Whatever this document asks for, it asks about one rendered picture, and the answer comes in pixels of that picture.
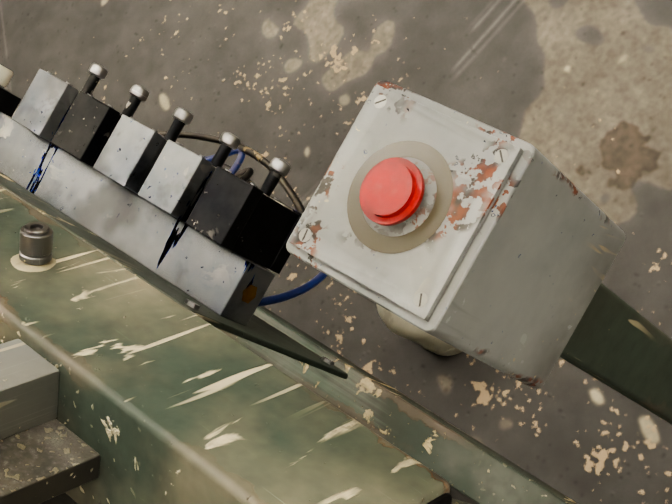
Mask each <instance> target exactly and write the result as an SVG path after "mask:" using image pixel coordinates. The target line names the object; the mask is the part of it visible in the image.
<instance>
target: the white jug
mask: <svg viewBox="0 0 672 504"><path fill-rule="evenodd" d="M376 305H377V310H378V313H379V315H380V317H381V319H382V320H383V322H384V324H385V325H386V326H387V328H388V329H389V330H390V331H392V332H393V333H395V334H396V335H398V336H401V337H403V338H406V339H409V340H411V341H413V342H415V343H417V344H419V345H421V346H422V347H423V348H425V349H427V350H429V351H431V352H433V353H435V354H438V355H442V356H451V355H455V354H458V353H461V352H462V351H461V350H459V349H457V348H455V347H453V346H451V345H449V344H447V343H445V342H443V341H441V340H440V339H438V338H436V337H434V336H432V335H430V334H428V333H426V332H424V331H423V330H421V329H419V328H417V327H416V326H414V325H412V324H410V323H409V322H407V321H405V320H404V319H402V318H400V317H398V316H397V315H395V314H393V313H392V312H390V311H388V310H386V309H385V308H383V307H381V306H379V305H378V304H376Z"/></svg>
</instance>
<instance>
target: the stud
mask: <svg viewBox="0 0 672 504"><path fill-rule="evenodd" d="M52 248H53V230H52V229H51V228H50V227H49V226H48V225H47V224H45V223H42V222H30V223H27V224H26V225H25V226H23V227H22V228H21V229H20V241H19V249H20V251H19V259H20V260H21V261H22V262H24V263H27V264H30V265H37V266H38V265H43V264H46V263H48V262H50V261H51V259H52Z"/></svg>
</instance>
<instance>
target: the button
mask: <svg viewBox="0 0 672 504"><path fill-rule="evenodd" d="M424 187H425V185H424V179H423V176H422V173H421V171H420V170H419V168H418V167H417V166H416V165H415V164H413V163H412V162H410V161H409V160H407V159H404V158H398V157H394V158H389V159H385V160H383V161H381V162H379V163H378V164H376V165H375V166H374V167H373V168H372V169H371V170H370V171H369V172H368V173H367V175H366V176H365V178H364V180H363V182H362V185H361V189H360V196H359V198H360V205H361V208H362V210H363V212H364V214H365V215H366V216H367V217H368V218H369V219H370V220H372V221H373V222H375V223H377V224H379V225H384V226H393V225H396V224H400V223H402V222H404V221H405V220H407V219H408V218H409V217H411V216H412V215H413V214H414V213H415V211H416V210H417V209H418V207H419V205H420V203H421V201H422V199H423V195H424Z"/></svg>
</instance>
